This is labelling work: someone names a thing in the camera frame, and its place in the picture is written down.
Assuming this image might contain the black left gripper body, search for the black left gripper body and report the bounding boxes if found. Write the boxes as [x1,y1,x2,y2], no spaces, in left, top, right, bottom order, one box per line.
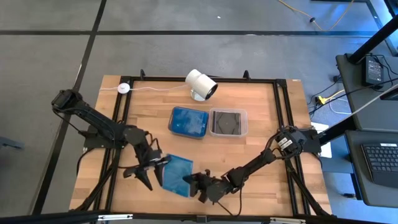
[123,148,172,179]

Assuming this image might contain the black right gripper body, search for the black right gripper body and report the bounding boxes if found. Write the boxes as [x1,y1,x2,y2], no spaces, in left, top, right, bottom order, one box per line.
[198,169,234,205]

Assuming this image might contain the clear plastic container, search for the clear plastic container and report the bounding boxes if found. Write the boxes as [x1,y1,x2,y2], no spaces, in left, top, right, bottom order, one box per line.
[208,107,249,138]

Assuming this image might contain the black jewel case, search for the black jewel case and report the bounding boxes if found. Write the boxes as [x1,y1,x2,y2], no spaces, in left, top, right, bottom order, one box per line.
[211,111,243,135]

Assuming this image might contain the white flat box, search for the white flat box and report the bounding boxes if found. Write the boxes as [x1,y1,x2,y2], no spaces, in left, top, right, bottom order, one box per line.
[310,122,333,158]

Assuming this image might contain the short black slanted bar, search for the short black slanted bar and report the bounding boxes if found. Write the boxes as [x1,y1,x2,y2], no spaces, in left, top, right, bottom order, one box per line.
[320,116,357,141]

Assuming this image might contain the yellow plug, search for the yellow plug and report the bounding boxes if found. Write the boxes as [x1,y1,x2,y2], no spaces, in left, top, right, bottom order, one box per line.
[317,89,346,105]

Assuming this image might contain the grey desk top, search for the grey desk top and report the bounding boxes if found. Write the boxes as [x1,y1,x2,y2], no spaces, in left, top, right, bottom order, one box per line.
[345,129,398,208]
[335,53,398,131]

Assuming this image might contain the dark grey floor object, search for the dark grey floor object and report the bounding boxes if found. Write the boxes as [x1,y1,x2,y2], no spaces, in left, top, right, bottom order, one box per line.
[0,136,24,150]

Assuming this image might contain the black keyboard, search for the black keyboard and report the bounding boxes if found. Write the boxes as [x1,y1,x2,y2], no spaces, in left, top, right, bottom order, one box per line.
[360,142,398,189]

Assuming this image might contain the light grey thin rod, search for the light grey thin rod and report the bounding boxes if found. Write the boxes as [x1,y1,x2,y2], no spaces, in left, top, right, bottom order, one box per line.
[351,83,398,116]

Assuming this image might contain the black power adapter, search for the black power adapter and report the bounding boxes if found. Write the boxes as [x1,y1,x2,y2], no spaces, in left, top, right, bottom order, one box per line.
[362,55,385,87]

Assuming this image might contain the thick black slanted pole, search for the thick black slanted pole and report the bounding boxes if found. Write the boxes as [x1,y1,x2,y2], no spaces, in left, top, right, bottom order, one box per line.
[348,14,398,65]

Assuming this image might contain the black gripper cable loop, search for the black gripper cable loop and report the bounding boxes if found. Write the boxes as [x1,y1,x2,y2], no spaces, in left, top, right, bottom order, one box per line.
[216,185,244,217]

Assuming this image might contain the black aluminium table frame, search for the black aluminium table frame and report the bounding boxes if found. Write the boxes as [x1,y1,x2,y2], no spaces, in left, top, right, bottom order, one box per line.
[71,70,330,224]

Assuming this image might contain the yellow cable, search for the yellow cable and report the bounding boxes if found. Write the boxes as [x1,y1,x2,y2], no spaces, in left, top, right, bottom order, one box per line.
[277,0,355,32]

